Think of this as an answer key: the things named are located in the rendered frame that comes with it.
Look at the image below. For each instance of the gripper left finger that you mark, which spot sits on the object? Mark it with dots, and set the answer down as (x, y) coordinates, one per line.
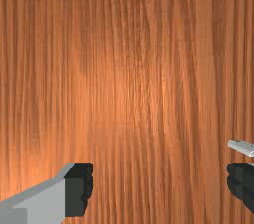
(49, 198)

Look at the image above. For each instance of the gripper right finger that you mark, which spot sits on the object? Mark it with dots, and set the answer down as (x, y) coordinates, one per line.
(243, 181)

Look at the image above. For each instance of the white USB stick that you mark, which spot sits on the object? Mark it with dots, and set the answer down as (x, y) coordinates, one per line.
(243, 146)

